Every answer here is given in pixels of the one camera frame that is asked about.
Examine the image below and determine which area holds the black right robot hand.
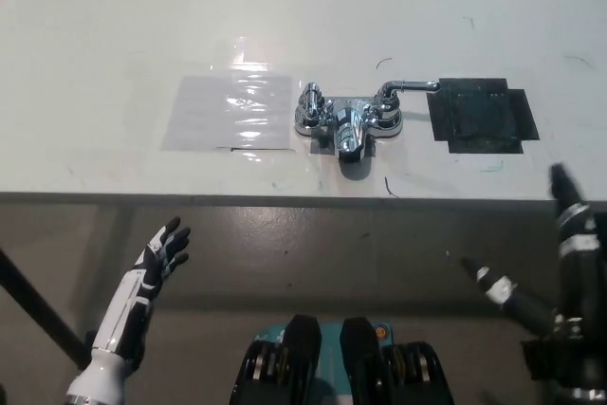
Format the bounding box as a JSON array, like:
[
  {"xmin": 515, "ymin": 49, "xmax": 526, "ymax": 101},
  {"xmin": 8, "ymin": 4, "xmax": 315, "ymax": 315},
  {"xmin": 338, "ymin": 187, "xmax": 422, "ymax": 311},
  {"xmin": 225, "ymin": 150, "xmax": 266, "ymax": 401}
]
[{"xmin": 461, "ymin": 162, "xmax": 607, "ymax": 386}]

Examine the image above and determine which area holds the black tape patch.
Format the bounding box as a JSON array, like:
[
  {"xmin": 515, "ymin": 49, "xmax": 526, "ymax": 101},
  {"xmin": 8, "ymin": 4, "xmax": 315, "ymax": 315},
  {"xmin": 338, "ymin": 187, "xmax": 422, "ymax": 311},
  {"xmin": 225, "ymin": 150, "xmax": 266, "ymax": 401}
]
[{"xmin": 426, "ymin": 77, "xmax": 541, "ymax": 156}]

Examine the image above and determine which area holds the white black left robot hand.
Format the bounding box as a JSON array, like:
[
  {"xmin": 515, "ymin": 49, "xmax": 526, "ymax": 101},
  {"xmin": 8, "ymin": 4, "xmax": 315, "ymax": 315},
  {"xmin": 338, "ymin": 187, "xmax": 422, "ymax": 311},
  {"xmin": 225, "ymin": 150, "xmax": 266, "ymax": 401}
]
[{"xmin": 89, "ymin": 215, "xmax": 193, "ymax": 369}]

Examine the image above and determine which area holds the chrome faucet body with spout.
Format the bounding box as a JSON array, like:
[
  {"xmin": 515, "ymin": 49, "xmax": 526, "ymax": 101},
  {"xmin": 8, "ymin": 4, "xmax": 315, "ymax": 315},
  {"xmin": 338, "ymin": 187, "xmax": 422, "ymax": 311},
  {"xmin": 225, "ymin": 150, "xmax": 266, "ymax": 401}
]
[{"xmin": 292, "ymin": 94, "xmax": 405, "ymax": 165}]

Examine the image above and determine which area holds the black teal robot torso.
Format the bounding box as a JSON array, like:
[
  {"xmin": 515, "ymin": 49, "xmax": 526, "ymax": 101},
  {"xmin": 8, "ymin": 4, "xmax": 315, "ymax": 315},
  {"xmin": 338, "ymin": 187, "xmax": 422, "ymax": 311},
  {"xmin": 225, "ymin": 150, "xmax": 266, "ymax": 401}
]
[{"xmin": 229, "ymin": 313, "xmax": 451, "ymax": 405}]

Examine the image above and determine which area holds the black table leg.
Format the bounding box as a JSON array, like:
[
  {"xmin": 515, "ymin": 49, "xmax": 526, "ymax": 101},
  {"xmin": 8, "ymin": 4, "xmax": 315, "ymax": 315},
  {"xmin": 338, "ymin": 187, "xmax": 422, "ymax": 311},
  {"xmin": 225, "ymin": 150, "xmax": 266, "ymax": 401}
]
[{"xmin": 0, "ymin": 246, "xmax": 101, "ymax": 371}]

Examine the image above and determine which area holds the clear taped plastic sheet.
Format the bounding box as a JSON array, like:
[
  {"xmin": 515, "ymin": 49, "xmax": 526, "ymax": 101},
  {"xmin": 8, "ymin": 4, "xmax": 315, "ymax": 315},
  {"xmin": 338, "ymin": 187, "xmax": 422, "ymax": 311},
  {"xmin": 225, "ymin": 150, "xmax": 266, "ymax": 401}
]
[{"xmin": 159, "ymin": 73, "xmax": 296, "ymax": 154}]

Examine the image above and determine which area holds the chrome lever faucet handle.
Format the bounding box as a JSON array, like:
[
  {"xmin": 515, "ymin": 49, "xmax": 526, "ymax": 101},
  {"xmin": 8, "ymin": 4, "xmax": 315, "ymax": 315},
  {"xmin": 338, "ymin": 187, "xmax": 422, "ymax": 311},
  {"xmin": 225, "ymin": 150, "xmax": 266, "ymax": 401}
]
[
  {"xmin": 376, "ymin": 78, "xmax": 442, "ymax": 115},
  {"xmin": 301, "ymin": 82, "xmax": 328, "ymax": 122}
]

